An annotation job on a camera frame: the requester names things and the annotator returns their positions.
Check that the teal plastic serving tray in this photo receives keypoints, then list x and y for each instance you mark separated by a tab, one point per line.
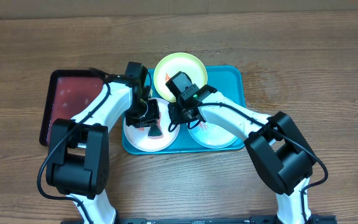
228	80

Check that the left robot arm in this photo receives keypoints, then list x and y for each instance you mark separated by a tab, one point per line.
77	164

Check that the green and orange sponge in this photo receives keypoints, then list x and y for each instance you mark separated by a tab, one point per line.
155	129

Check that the dark red rectangular tray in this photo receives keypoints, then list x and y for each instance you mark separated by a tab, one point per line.
69	93

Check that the green-rimmed plate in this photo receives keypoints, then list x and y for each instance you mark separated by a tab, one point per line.
174	63

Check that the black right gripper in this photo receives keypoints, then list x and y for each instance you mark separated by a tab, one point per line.
174	111

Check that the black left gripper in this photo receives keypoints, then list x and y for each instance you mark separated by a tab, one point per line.
148	119

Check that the white plate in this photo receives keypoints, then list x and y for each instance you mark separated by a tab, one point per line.
139	137

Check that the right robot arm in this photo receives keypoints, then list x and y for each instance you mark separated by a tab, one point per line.
280	154

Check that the light blue plate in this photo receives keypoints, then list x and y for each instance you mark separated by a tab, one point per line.
210	135

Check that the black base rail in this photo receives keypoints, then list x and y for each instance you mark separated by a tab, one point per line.
256	219

